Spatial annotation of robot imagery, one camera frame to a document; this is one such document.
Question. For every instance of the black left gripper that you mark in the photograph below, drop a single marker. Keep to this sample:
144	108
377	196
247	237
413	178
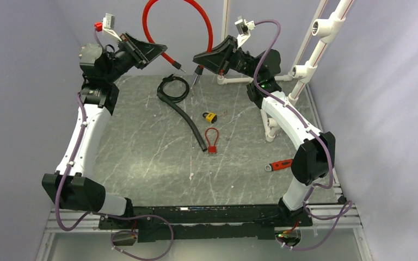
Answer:
145	52

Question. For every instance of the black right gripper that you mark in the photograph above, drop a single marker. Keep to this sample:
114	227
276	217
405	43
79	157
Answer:
216	60

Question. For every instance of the red cable bike lock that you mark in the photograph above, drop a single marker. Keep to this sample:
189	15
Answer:
184	25

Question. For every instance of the yellow padlock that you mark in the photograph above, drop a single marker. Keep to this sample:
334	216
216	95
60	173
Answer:
210	117

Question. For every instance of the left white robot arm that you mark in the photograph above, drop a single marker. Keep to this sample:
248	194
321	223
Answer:
70	186

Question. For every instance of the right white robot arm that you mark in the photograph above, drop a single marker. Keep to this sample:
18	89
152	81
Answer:
313	162

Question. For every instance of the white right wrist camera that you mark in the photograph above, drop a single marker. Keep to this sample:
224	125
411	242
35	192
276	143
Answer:
244	28

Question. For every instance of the white pvc pipe frame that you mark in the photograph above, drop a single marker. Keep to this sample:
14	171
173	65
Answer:
324	28

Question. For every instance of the red handled wrench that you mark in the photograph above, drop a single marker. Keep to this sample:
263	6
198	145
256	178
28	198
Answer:
278	165

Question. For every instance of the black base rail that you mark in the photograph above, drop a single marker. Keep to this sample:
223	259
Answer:
260	221

